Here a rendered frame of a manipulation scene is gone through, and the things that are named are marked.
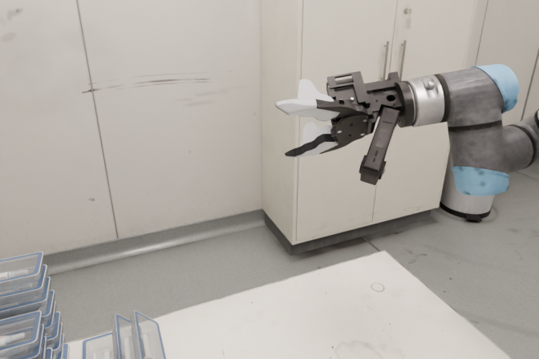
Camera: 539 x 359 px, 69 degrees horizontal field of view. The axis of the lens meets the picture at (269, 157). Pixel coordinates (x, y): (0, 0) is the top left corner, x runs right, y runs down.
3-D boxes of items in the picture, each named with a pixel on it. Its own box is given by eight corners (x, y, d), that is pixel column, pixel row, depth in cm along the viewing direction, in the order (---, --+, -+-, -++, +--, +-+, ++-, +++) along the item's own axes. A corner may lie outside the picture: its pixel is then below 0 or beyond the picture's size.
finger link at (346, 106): (302, 110, 57) (348, 120, 61) (304, 119, 56) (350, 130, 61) (321, 90, 54) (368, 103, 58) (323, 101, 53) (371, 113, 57)
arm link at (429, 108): (435, 132, 62) (450, 102, 55) (407, 137, 62) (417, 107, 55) (421, 94, 65) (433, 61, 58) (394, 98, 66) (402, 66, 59)
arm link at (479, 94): (526, 116, 56) (520, 56, 55) (449, 129, 57) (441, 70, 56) (496, 116, 64) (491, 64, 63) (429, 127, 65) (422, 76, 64)
